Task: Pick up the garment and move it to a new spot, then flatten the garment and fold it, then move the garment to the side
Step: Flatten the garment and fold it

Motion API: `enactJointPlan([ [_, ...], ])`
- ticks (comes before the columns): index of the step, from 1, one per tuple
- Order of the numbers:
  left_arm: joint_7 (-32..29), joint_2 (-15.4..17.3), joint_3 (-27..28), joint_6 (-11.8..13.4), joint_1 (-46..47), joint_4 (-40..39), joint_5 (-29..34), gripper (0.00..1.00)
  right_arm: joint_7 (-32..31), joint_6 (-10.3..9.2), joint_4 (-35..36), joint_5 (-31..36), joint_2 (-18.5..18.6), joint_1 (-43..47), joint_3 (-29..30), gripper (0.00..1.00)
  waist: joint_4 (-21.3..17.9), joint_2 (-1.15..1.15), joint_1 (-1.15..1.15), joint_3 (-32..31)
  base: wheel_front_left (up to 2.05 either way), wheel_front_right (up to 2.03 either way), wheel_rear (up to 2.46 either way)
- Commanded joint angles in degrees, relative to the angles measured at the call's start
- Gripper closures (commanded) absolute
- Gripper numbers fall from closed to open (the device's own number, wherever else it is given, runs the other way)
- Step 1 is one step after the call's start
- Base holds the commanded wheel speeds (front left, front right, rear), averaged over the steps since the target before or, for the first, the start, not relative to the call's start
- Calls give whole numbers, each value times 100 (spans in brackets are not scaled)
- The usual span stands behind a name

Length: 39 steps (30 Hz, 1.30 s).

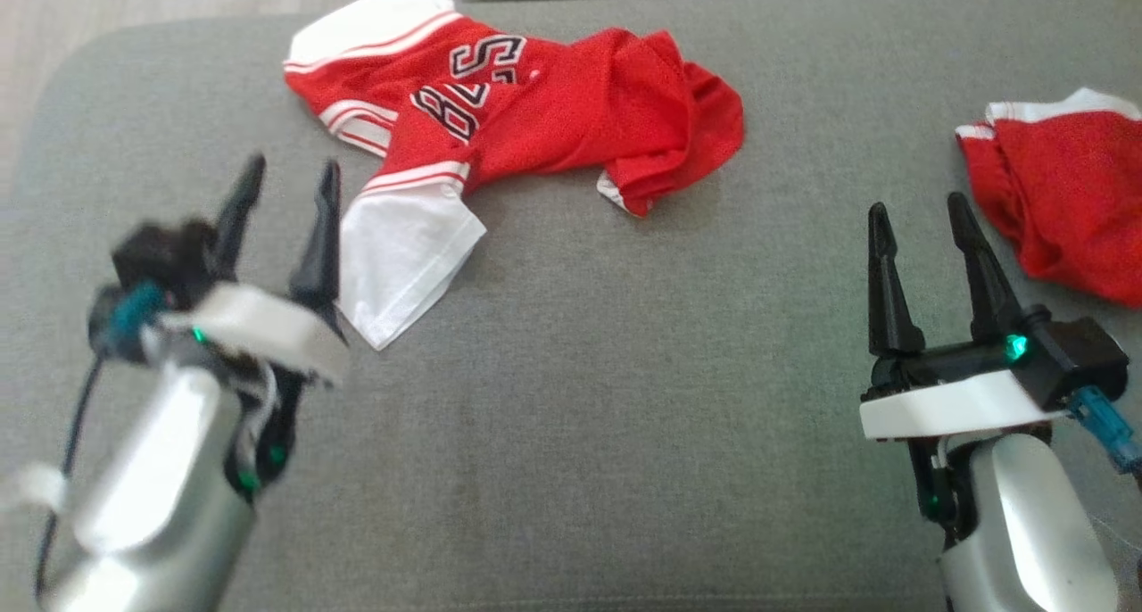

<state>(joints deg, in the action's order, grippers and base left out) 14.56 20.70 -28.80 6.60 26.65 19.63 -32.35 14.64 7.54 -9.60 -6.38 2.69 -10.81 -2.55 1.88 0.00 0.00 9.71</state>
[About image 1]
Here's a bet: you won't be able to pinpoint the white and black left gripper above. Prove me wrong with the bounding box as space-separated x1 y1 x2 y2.
156 153 349 497

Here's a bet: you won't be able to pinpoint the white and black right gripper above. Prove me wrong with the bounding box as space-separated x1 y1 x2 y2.
859 193 1067 542

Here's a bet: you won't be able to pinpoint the red shorts with white stripe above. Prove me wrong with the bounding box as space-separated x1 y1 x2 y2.
955 87 1142 308

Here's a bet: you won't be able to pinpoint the red jersey with white sleeves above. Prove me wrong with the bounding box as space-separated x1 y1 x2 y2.
284 0 746 351

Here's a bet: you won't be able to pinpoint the grey fabric sofa seat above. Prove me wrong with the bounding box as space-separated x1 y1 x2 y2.
0 0 1142 612

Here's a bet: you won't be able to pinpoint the left black cable, teal plug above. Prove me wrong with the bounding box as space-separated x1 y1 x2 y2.
36 282 170 595

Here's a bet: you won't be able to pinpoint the black cable, teal plug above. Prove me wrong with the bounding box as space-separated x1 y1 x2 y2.
1066 386 1142 492
36 282 170 595

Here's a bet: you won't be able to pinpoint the right black cable, teal plug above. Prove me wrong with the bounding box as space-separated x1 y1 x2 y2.
1066 386 1142 492

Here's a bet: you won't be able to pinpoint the white left cable strap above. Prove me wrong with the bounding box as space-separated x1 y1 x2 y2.
0 465 69 511

